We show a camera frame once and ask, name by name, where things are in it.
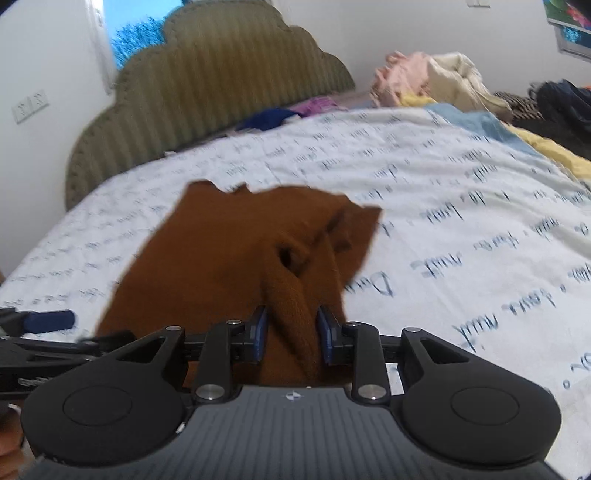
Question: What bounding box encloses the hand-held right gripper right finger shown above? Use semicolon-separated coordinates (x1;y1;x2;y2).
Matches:
316;305;476;403

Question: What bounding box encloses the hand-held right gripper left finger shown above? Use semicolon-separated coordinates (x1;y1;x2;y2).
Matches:
113;305;269;402

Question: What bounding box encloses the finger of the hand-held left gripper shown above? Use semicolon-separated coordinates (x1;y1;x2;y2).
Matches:
0;308;76;336
0;329;137;371

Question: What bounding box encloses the brown knit garment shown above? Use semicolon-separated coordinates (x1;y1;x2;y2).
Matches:
95;180;384;389

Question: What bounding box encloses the pile of pink cream clothes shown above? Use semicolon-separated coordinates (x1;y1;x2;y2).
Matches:
427;52;514;122

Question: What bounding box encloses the dark clothes pile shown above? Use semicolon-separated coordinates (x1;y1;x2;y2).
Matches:
531;79;591;137

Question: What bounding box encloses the white printed bed blanket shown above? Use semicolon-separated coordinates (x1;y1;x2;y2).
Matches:
0;106;591;480

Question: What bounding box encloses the dark blue cloth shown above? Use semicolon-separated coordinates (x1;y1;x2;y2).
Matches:
235;107;297;132

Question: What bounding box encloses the purple cloth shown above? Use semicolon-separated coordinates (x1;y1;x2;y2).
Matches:
288;96;350;119

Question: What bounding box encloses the olive upholstered headboard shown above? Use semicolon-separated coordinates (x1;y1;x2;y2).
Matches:
65;0;356;210

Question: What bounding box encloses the light blue cloth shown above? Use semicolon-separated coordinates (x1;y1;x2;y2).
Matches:
425;102;542;158

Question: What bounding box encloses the pink crumpled cloth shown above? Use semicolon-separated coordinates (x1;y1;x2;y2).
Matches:
372;52;439;108

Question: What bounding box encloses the yellow cloth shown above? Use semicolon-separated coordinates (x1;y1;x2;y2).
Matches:
510;124;591;183

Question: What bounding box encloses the woven wicker basket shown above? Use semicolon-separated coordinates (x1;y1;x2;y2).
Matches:
493;91;539;122

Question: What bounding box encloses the window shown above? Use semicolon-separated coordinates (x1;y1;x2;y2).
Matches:
102;0;186;71

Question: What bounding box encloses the colourful wall poster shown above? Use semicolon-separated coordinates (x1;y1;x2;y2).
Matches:
542;0;591;58

